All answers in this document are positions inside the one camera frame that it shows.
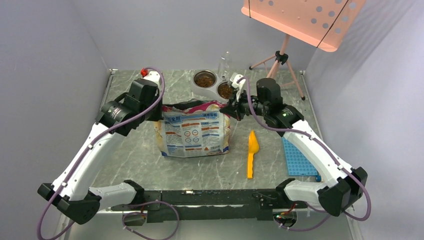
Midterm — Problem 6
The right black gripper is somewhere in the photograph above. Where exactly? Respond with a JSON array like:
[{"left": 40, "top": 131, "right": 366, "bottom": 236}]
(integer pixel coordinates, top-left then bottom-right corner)
[{"left": 220, "top": 87, "right": 269, "bottom": 122}]

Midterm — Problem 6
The yellow plastic scoop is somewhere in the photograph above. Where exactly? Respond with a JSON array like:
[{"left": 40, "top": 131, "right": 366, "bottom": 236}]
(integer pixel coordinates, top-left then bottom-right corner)
[{"left": 246, "top": 130, "right": 260, "bottom": 179}]

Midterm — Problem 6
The colourful pet food bag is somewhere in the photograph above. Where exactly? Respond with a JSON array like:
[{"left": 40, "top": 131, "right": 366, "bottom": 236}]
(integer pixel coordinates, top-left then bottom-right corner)
[{"left": 154, "top": 99, "right": 231, "bottom": 158}]

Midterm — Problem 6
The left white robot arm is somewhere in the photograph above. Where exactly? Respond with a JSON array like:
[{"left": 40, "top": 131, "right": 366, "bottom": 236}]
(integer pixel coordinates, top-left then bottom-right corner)
[{"left": 37, "top": 67, "right": 165, "bottom": 225}]

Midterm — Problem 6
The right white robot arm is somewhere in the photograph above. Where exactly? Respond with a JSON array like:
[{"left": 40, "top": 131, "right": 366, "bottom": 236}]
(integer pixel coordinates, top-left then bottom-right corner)
[{"left": 220, "top": 76, "right": 372, "bottom": 221}]

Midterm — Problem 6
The brown pet food kibble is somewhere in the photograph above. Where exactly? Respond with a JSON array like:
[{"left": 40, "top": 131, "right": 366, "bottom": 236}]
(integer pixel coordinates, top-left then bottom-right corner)
[{"left": 195, "top": 75, "right": 234, "bottom": 100}]

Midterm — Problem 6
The grey double pet bowl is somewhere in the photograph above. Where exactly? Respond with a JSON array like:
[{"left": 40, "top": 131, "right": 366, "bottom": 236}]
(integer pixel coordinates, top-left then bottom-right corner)
[{"left": 191, "top": 69, "right": 239, "bottom": 104}]

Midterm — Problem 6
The white toy brick car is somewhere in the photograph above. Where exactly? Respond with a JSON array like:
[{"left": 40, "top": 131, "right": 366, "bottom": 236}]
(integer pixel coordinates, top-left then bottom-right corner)
[{"left": 315, "top": 175, "right": 322, "bottom": 183}]

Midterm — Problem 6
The pink music stand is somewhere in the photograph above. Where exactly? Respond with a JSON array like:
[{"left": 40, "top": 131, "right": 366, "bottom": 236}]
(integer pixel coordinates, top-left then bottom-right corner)
[{"left": 241, "top": 0, "right": 366, "bottom": 100}]

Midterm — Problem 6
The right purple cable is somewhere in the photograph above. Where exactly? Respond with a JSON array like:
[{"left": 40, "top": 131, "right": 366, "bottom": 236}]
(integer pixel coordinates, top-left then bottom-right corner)
[{"left": 236, "top": 76, "right": 373, "bottom": 232}]

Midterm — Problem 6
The purple cable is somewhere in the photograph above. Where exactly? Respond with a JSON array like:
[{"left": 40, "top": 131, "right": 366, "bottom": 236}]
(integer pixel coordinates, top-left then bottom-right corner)
[
  {"left": 36, "top": 67, "right": 167, "bottom": 240},
  {"left": 236, "top": 76, "right": 373, "bottom": 232}
]

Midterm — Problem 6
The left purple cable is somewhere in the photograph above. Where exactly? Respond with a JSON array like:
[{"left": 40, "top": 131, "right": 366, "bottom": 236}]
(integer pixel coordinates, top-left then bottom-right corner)
[{"left": 36, "top": 67, "right": 167, "bottom": 240}]

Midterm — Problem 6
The blue building base plate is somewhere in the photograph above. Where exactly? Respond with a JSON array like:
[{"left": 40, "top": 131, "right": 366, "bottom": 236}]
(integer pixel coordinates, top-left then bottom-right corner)
[{"left": 281, "top": 137, "right": 318, "bottom": 177}]

